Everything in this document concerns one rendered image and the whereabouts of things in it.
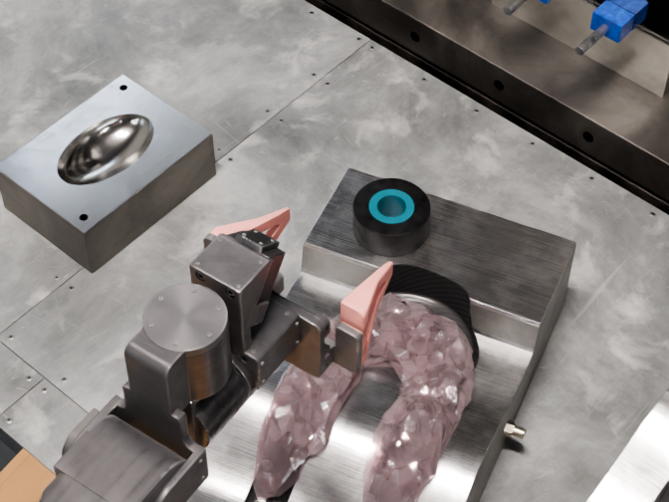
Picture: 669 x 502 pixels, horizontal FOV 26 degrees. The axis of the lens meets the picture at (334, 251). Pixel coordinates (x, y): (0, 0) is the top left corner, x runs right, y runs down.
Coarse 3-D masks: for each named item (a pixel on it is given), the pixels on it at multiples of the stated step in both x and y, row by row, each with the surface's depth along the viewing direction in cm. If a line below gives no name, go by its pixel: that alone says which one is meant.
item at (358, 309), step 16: (384, 272) 110; (368, 288) 107; (384, 288) 111; (352, 304) 105; (368, 304) 105; (352, 320) 106; (368, 320) 110; (336, 336) 107; (352, 336) 106; (368, 336) 109; (336, 352) 109; (352, 352) 107; (352, 368) 109
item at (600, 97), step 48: (336, 0) 200; (384, 0) 194; (432, 0) 193; (480, 0) 193; (432, 48) 192; (480, 48) 188; (528, 48) 188; (528, 96) 185; (576, 96) 182; (624, 96) 182; (576, 144) 184; (624, 144) 178
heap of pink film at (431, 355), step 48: (384, 336) 144; (432, 336) 145; (288, 384) 139; (336, 384) 138; (432, 384) 140; (288, 432) 137; (384, 432) 137; (432, 432) 135; (288, 480) 137; (384, 480) 134
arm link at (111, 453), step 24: (96, 432) 98; (120, 432) 99; (72, 456) 97; (96, 456) 97; (120, 456) 97; (144, 456) 97; (168, 456) 98; (72, 480) 96; (96, 480) 96; (120, 480) 96; (144, 480) 96; (168, 480) 97
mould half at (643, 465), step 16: (656, 416) 135; (640, 432) 135; (656, 432) 134; (624, 448) 135; (640, 448) 134; (656, 448) 134; (624, 464) 134; (640, 464) 134; (656, 464) 134; (608, 480) 134; (624, 480) 134; (640, 480) 134; (656, 480) 133; (592, 496) 134; (608, 496) 134; (624, 496) 134; (640, 496) 133
